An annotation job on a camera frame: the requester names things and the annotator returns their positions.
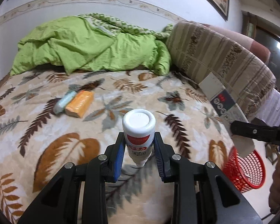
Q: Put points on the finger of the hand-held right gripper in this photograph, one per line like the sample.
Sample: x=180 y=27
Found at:
x=254 y=130

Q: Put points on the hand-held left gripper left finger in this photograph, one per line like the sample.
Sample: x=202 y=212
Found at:
x=119 y=158

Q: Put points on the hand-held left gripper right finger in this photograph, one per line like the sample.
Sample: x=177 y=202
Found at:
x=159 y=161

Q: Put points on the white bottle with red label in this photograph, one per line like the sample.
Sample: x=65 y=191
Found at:
x=138 y=126

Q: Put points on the red mesh basket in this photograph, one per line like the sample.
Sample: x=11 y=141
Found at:
x=247 y=170

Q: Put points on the white cardboard box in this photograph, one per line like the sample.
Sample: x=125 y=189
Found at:
x=221 y=100

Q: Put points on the orange cardboard box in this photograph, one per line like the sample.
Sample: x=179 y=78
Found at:
x=80 y=102

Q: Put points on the teal tissue pack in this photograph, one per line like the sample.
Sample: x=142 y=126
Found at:
x=65 y=101

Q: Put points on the wooden stool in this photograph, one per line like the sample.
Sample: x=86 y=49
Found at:
x=271 y=151

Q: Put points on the white dotted sheet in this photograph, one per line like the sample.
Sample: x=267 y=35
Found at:
x=273 y=107

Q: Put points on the leaf printed blanket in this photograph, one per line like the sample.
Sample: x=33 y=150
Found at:
x=60 y=144

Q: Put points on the striped beige pillow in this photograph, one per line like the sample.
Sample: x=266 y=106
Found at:
x=219 y=51

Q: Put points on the pink pillow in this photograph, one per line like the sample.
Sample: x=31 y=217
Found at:
x=247 y=42

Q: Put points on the dark wooden door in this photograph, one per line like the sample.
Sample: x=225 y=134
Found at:
x=270 y=42

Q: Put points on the green quilt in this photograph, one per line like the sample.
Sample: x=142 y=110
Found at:
x=84 y=46

